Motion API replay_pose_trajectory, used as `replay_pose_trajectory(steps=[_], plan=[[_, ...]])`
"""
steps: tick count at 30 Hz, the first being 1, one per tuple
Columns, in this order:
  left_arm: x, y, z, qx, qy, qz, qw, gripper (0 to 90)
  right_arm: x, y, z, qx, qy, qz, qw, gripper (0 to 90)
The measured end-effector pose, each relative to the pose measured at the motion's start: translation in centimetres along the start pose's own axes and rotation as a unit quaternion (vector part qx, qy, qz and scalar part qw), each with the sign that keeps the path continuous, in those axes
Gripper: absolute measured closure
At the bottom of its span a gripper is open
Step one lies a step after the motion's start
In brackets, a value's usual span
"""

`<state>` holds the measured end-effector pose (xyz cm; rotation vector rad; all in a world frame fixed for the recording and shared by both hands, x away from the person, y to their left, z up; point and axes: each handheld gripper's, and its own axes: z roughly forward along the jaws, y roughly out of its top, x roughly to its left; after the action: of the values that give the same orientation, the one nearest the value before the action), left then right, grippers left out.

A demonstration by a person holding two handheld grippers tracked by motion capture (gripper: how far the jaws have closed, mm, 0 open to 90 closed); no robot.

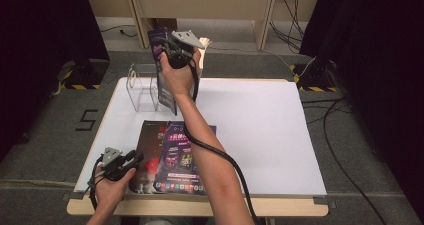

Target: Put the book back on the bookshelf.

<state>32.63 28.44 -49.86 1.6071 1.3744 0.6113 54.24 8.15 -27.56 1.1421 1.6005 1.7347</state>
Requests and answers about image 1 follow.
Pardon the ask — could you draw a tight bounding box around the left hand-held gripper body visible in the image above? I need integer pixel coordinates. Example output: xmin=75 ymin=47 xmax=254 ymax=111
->
xmin=98 ymin=147 xmax=135 ymax=182

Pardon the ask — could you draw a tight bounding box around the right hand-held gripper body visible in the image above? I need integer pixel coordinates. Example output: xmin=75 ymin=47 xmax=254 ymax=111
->
xmin=159 ymin=29 xmax=206 ymax=69

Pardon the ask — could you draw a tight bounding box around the thick white book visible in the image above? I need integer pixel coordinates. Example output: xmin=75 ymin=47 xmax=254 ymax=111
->
xmin=196 ymin=36 xmax=212 ymax=80

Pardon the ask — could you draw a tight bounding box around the purple magazine blue spine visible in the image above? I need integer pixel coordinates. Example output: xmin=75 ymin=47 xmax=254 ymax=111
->
xmin=147 ymin=28 xmax=179 ymax=117

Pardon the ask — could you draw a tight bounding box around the purple magazine white spine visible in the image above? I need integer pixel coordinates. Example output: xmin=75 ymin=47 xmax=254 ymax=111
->
xmin=153 ymin=120 xmax=218 ymax=196

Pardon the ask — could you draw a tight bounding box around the clear acrylic book rack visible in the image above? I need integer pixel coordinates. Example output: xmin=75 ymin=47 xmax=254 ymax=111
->
xmin=125 ymin=62 xmax=178 ymax=113

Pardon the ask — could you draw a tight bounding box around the person's left hand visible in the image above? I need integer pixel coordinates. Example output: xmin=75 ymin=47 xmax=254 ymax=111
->
xmin=94 ymin=166 xmax=138 ymax=213

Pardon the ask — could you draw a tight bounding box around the person's right hand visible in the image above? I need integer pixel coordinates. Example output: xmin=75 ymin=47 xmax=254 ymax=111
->
xmin=159 ymin=48 xmax=203 ymax=99

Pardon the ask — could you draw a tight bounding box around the beige wooden desk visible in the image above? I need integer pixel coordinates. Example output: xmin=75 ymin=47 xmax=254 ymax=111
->
xmin=83 ymin=0 xmax=323 ymax=51

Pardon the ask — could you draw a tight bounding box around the stand base with hazard tape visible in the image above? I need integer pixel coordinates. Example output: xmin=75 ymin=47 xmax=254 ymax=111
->
xmin=59 ymin=58 xmax=111 ymax=91
xmin=289 ymin=59 xmax=338 ymax=93

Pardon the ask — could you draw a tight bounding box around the black curtain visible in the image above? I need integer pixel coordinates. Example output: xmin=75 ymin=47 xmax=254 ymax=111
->
xmin=0 ymin=0 xmax=111 ymax=163
xmin=299 ymin=0 xmax=424 ymax=216

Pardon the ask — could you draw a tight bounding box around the grey table bracket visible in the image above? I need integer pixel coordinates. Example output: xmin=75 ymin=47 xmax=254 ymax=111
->
xmin=312 ymin=196 xmax=338 ymax=209
xmin=61 ymin=191 xmax=84 ymax=202

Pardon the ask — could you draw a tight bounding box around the short black floor cable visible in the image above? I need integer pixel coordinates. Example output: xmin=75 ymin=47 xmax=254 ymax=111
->
xmin=100 ymin=24 xmax=138 ymax=39

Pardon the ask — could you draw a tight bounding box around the white floor cable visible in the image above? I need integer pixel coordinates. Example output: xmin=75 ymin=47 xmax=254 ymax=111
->
xmin=141 ymin=16 xmax=316 ymax=79

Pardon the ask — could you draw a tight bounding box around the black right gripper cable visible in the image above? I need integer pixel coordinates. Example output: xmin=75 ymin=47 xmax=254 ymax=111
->
xmin=182 ymin=56 xmax=262 ymax=225

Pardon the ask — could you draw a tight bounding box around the black socket cable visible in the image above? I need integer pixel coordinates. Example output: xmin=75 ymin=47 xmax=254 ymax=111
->
xmin=269 ymin=19 xmax=302 ymax=53
xmin=281 ymin=0 xmax=306 ymax=39

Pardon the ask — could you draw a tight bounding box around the thin black floor cable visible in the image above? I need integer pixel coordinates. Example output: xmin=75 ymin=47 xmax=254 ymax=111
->
xmin=301 ymin=97 xmax=355 ymax=125

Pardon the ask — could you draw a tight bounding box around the long black floor cable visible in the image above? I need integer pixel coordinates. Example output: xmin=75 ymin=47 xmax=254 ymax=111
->
xmin=322 ymin=98 xmax=388 ymax=225

